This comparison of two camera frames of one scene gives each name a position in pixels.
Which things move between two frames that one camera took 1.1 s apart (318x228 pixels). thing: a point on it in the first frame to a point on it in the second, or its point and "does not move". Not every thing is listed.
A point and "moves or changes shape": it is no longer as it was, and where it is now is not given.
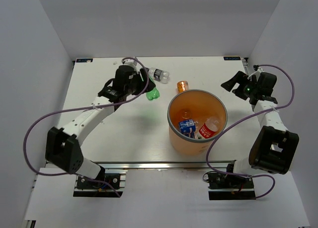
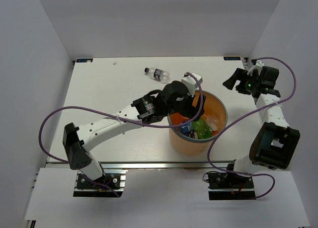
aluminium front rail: x=160 y=165 does not move
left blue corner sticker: x=84 y=60 does not move
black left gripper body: x=135 y=85 to x=185 y=107
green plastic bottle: x=153 y=95 moves or changes shape
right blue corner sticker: x=232 y=58 does not move
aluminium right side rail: x=245 y=63 does not move
